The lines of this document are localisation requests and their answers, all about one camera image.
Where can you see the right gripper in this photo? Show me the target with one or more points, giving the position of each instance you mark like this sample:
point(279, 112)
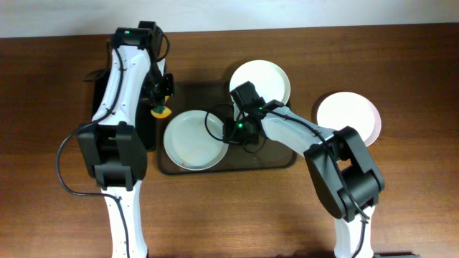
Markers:
point(233, 132)

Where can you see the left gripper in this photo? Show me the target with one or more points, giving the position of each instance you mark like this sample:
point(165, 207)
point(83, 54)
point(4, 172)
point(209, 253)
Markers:
point(158, 99)

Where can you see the green and yellow sponge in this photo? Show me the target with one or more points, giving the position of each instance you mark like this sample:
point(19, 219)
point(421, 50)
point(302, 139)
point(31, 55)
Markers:
point(160, 112)

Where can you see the light blue plate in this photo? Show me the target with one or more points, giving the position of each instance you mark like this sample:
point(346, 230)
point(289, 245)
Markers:
point(192, 140)

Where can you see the pink plate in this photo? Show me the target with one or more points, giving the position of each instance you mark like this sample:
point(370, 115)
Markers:
point(342, 109)

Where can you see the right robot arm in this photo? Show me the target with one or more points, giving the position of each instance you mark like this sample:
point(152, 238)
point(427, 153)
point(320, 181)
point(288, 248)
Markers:
point(344, 175)

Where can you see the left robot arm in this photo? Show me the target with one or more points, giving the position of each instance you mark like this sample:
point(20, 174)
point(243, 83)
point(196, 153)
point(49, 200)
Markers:
point(123, 129)

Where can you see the brown plastic serving tray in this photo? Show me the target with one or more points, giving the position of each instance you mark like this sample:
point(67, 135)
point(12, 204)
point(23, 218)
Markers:
point(215, 98)

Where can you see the black rectangular tray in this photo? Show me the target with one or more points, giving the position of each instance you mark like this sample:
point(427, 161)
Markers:
point(145, 122)

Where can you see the cream white plate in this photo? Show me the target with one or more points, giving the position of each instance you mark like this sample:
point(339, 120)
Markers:
point(270, 81)

